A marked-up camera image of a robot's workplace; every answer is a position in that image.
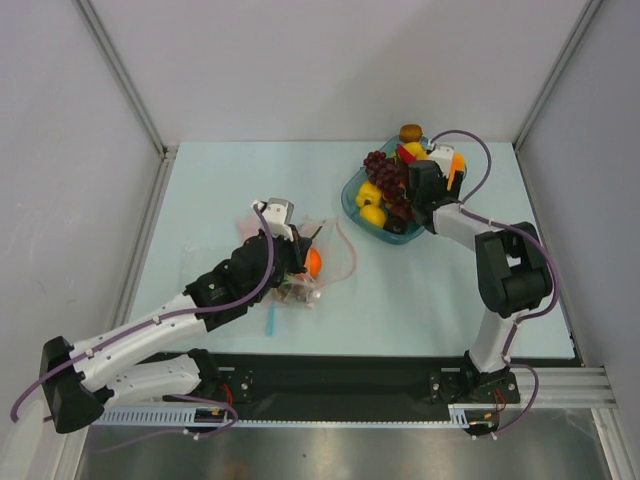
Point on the blue zipper bag strip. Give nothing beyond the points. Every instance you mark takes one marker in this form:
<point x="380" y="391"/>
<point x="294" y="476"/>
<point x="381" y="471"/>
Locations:
<point x="270" y="324"/>

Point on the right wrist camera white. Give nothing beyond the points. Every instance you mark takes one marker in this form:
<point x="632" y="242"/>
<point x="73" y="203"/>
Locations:
<point x="443" y="155"/>

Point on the orange mango piece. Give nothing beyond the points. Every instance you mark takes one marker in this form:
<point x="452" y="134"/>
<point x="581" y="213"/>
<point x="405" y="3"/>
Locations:
<point x="457" y="172"/>

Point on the red chili pepper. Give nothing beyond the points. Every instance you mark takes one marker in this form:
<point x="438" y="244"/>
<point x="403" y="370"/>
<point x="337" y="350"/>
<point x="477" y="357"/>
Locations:
<point x="404" y="155"/>

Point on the brown longan bunch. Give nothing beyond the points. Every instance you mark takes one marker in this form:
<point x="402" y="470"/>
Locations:
<point x="296" y="292"/>

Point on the left aluminium frame post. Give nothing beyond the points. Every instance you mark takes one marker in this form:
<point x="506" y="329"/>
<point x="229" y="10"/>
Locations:
<point x="111" y="57"/>

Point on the dark red grape bunch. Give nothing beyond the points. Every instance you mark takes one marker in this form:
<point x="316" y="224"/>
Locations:
<point x="386" y="173"/>

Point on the aluminium frame post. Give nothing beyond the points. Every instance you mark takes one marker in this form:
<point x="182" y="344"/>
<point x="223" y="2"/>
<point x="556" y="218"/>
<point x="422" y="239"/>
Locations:
<point x="111" y="57"/>
<point x="569" y="49"/>

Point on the aluminium front rail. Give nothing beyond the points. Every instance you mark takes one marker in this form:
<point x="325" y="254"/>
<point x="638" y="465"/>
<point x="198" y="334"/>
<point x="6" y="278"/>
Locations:
<point x="574" y="388"/>

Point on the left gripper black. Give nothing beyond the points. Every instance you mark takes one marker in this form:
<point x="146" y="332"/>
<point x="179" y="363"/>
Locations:
<point x="298" y="250"/>

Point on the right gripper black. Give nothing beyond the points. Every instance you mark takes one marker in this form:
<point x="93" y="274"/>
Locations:
<point x="417" y="195"/>

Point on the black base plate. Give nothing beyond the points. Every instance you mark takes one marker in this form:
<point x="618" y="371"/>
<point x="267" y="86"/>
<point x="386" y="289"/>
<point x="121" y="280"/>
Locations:
<point x="311" y="383"/>

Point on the yellow lemon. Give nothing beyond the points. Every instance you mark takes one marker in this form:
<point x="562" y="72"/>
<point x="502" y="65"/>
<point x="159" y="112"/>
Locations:
<point x="416" y="150"/>

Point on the orange fruit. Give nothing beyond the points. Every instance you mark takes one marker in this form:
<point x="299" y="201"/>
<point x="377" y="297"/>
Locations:
<point x="314" y="263"/>

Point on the pink dotted zip bag stack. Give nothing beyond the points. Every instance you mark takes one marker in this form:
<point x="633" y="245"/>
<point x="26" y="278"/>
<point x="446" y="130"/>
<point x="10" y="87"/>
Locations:
<point x="247" y="227"/>

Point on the right aluminium frame post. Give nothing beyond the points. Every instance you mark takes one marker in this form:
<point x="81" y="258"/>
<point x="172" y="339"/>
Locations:
<point x="569" y="49"/>

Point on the white slotted cable duct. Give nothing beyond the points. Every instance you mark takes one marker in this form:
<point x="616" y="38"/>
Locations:
<point x="199" y="415"/>

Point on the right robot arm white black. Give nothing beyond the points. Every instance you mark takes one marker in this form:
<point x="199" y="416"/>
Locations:
<point x="512" y="267"/>

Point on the clear zip bag pink zipper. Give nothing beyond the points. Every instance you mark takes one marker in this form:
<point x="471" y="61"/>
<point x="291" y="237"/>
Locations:
<point x="337" y="252"/>

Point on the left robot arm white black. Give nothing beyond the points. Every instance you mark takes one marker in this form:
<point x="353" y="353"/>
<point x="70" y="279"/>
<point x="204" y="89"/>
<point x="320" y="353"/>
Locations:
<point x="81" y="380"/>

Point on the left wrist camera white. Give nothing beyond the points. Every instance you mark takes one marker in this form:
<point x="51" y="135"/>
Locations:
<point x="277" y="213"/>

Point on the brown kiwi fruit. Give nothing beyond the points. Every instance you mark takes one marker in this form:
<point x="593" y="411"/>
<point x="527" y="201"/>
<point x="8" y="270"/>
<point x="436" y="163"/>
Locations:
<point x="409" y="133"/>

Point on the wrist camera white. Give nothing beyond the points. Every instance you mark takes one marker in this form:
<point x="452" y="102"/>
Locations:
<point x="277" y="213"/>
<point x="443" y="155"/>

